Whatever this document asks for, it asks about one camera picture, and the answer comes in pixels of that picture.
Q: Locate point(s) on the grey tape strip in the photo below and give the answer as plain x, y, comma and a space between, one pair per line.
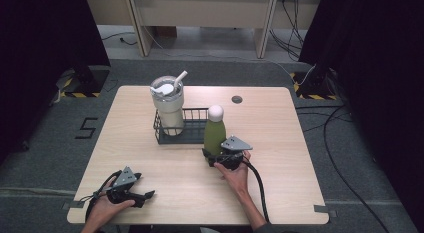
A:
71, 205
325, 210

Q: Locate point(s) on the green bottle with white cap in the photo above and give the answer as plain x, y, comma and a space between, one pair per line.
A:
214, 133

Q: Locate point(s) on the person's left hand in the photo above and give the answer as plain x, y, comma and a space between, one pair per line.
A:
105, 209

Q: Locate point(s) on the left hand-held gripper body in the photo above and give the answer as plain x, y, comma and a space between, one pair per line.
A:
124, 186

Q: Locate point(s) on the black stand base striped tape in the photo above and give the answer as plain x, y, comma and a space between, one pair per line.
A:
315, 88
85, 83

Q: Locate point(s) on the grey table grommet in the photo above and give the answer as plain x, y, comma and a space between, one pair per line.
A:
237, 99

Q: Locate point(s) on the person's right hand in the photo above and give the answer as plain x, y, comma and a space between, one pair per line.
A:
235, 178

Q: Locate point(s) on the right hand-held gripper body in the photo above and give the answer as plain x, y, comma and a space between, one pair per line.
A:
231, 153

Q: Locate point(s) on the white tumbler with straw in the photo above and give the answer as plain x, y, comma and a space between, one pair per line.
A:
168, 103

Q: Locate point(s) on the black curtain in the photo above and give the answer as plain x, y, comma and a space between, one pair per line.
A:
376, 76
40, 59

